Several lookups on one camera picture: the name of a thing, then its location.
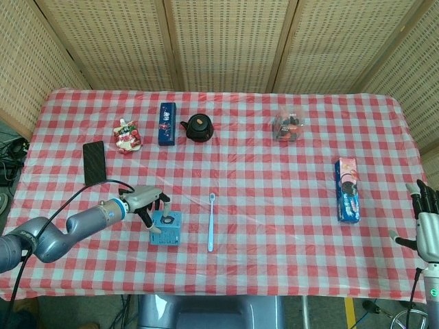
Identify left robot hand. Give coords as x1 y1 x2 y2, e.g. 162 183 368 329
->
118 185 171 235

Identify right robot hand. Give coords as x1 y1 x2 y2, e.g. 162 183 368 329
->
388 179 439 264

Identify small light blue box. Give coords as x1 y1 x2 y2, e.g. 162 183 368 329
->
149 210 183 246

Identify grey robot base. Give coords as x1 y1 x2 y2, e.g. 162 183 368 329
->
137 293 285 329

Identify tall dark blue box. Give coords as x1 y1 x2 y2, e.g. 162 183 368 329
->
158 101 178 147

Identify blue cookie package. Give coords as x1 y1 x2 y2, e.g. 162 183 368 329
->
334 157 362 224

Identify red checkered tablecloth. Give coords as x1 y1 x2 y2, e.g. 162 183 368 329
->
0 87 432 304

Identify black smartphone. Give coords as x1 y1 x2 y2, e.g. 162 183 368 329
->
82 140 108 186

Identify red fruit snack pouch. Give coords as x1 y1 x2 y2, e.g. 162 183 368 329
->
113 118 143 155

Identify light blue toothbrush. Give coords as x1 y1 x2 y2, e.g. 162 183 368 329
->
207 193 217 254

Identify black teapot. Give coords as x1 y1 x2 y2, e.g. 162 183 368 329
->
180 114 215 142

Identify clear bag of snacks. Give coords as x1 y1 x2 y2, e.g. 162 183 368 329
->
272 105 305 143

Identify woven folding screen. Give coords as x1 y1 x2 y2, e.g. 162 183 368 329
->
0 0 439 183

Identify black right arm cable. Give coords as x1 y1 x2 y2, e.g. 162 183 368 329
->
406 267 423 329

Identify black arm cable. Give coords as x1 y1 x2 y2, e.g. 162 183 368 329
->
5 180 135 329
406 267 423 329

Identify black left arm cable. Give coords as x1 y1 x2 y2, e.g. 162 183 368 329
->
5 180 135 329

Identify black floor cables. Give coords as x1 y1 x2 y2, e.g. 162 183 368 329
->
0 138 30 188

